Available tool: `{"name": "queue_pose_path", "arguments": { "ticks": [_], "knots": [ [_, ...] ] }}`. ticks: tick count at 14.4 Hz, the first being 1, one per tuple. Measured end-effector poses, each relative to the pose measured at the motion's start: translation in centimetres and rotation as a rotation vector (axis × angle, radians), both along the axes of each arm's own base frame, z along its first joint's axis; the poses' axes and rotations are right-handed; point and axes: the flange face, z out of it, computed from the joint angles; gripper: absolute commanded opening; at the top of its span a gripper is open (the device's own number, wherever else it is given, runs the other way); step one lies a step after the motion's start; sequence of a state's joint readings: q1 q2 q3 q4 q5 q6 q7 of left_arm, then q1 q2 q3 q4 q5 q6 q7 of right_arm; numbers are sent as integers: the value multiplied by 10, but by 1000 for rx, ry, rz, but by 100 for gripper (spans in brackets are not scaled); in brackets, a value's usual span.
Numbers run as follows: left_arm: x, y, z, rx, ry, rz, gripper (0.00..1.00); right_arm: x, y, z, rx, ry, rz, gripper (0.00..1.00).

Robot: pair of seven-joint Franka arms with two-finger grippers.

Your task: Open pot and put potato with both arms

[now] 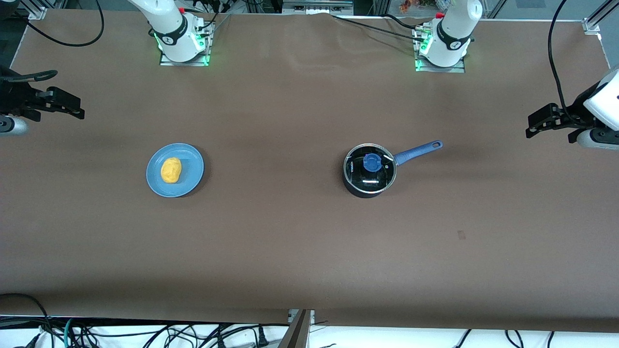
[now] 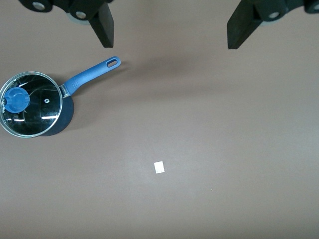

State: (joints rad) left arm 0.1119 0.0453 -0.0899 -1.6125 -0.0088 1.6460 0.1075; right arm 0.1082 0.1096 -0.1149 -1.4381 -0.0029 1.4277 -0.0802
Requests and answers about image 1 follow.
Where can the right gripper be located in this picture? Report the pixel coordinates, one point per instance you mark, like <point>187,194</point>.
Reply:
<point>14,99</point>

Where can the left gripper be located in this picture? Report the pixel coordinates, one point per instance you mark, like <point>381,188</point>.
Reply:
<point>574,115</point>

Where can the yellow potato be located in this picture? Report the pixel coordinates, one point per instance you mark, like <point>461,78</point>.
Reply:
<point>171,170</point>

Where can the glass lid with blue knob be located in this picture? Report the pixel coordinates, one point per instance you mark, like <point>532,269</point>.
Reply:
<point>371,163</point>

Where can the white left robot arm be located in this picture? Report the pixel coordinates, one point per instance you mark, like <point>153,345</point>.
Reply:
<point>452,34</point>

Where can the blue round plate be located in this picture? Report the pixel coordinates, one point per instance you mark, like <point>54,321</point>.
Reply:
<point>191,169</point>

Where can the colourful toy pile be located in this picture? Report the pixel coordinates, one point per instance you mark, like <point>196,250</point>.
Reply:
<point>420,5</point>

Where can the grey metal box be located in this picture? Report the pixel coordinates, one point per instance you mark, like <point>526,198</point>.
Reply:
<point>316,6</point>

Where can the brown table cover sheet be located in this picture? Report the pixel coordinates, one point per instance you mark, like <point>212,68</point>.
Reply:
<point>290,241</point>

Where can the black power plug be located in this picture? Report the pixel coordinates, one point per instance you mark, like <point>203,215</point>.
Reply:
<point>262,337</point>

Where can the aluminium profile beam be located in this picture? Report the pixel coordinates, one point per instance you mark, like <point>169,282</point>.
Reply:
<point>296,333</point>

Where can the aluminium frame post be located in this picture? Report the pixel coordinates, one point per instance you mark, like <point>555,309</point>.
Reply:
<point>34,9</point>
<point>599,17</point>

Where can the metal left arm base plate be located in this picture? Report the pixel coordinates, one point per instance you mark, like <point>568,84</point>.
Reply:
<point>442,69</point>

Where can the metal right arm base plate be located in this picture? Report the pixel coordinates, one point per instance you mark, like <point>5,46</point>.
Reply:
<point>186,62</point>

